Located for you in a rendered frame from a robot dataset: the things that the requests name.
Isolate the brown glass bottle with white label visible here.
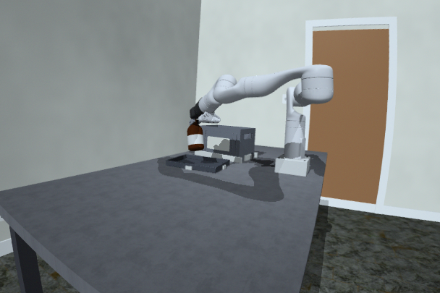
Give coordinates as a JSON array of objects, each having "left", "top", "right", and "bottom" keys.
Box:
[{"left": 187, "top": 119, "right": 204, "bottom": 151}]

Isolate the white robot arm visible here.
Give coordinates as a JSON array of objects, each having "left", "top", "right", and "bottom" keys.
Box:
[{"left": 204, "top": 64, "right": 334, "bottom": 159}]

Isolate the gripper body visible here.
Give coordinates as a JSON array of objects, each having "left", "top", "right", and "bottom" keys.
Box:
[{"left": 190, "top": 96, "right": 221, "bottom": 124}]

